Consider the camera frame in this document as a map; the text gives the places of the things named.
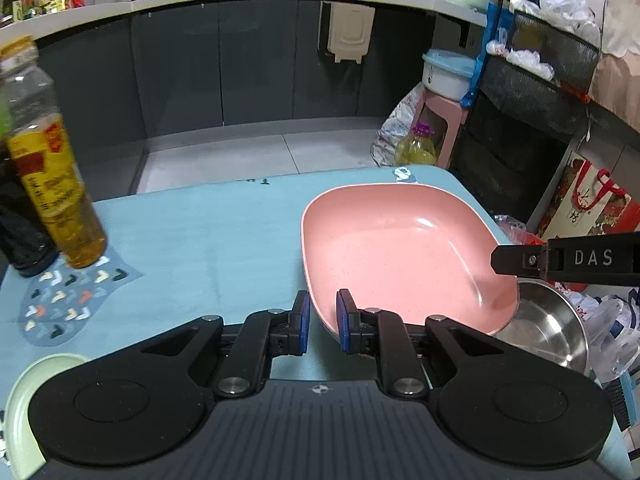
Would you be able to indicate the beige hanging cabinet bin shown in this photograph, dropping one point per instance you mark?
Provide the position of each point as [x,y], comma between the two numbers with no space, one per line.
[347,30]

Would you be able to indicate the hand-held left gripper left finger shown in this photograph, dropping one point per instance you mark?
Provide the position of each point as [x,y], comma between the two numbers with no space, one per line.
[301,320]

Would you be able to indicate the stainless steel bowl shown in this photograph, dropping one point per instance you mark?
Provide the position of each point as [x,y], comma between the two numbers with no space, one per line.
[550,330]

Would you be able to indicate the yellow cooking oil bottle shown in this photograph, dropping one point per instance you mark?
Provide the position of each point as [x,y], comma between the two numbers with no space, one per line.
[65,200]

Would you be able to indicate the row of condiment jars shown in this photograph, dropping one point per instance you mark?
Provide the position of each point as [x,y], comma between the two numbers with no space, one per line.
[45,5]

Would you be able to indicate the green plate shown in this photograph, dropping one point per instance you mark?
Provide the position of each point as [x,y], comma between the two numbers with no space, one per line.
[20,410]

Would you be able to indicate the white container with blue lid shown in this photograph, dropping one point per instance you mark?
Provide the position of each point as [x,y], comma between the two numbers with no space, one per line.
[445,77]

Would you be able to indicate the crumpled clear plastic bag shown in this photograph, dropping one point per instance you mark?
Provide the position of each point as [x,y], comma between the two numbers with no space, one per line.
[610,340]

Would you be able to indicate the black mesh storage rack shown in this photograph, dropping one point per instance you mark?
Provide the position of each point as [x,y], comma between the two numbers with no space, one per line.
[500,160]

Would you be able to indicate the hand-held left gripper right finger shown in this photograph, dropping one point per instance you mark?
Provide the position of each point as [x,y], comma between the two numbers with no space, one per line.
[344,320]

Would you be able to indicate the blue hanging tool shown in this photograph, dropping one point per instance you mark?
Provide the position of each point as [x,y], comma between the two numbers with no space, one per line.
[480,70]

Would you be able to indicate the patterned plastic bag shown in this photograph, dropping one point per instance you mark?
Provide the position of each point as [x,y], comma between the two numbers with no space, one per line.
[387,135]

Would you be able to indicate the red plastic bag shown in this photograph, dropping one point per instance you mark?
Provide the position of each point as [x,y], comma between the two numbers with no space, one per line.
[515,232]

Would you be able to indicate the dark vinegar bottle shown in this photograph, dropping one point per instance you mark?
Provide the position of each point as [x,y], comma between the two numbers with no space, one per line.
[25,245]

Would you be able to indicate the pink plastic stool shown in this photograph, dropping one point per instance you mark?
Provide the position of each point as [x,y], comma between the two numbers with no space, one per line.
[450,115]

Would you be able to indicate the small white plastic bag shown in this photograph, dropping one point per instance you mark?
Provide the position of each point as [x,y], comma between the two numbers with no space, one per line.
[525,60]

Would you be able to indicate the large oil jug purple cap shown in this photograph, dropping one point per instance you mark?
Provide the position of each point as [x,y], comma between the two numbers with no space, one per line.
[415,150]

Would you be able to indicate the large white plastic bag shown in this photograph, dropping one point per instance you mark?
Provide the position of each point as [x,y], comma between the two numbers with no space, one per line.
[560,5]

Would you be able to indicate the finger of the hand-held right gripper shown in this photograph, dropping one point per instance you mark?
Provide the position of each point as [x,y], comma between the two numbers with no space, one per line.
[620,405]
[520,260]

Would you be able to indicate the pink plate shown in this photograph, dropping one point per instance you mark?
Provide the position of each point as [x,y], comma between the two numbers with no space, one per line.
[400,250]

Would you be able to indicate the kitchen counter with dark cabinets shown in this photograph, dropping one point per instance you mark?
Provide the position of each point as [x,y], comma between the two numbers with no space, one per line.
[250,60]

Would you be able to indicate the beige cardboard sheet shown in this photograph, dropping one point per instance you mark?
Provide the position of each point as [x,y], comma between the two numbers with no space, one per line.
[620,75]

